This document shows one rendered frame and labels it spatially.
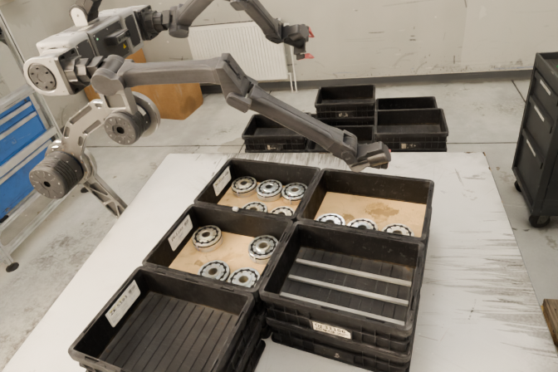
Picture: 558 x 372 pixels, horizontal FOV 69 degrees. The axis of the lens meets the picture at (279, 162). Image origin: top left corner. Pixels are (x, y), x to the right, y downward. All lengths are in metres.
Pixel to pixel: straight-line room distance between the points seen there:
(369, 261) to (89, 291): 1.02
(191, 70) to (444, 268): 1.02
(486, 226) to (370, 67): 2.93
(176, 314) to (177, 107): 3.19
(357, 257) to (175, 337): 0.58
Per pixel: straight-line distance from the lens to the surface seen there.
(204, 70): 1.16
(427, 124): 2.71
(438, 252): 1.56
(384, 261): 1.33
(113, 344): 1.34
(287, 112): 1.19
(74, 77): 1.36
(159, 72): 1.22
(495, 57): 4.48
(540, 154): 2.61
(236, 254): 1.41
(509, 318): 1.43
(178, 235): 1.46
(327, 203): 1.54
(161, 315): 1.33
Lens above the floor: 1.81
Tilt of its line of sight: 33 degrees down
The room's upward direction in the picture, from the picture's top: 10 degrees counter-clockwise
